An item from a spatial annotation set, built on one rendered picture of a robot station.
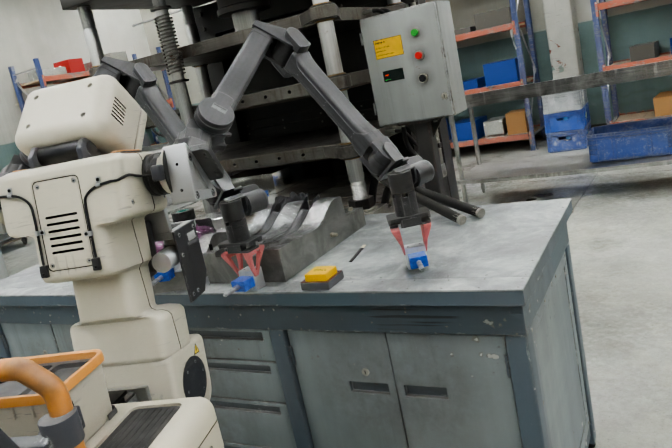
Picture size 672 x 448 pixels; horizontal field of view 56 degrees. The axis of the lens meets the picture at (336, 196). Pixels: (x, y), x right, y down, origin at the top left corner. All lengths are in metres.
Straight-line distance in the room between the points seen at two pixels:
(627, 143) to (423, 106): 2.98
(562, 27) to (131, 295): 6.87
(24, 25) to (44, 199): 8.95
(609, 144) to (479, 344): 3.74
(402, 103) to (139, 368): 1.38
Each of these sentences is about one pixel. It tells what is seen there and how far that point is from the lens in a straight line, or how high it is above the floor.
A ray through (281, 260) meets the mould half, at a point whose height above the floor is 0.86.
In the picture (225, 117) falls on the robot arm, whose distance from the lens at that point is 1.32.
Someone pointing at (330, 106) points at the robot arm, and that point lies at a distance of 1.54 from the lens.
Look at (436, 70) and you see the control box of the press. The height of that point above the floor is 1.24.
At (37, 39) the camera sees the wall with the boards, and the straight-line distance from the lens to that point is 10.25.
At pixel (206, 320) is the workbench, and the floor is 0.70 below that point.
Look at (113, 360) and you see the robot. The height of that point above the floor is 0.82.
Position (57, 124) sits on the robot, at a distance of 1.32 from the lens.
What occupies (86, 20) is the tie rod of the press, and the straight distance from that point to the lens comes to 3.04.
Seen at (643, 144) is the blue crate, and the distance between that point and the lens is 5.09.
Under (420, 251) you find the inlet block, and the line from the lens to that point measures 1.53.
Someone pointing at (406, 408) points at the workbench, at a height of 0.46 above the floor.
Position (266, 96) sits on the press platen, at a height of 1.27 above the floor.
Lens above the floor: 1.29
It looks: 11 degrees down
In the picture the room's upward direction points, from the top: 12 degrees counter-clockwise
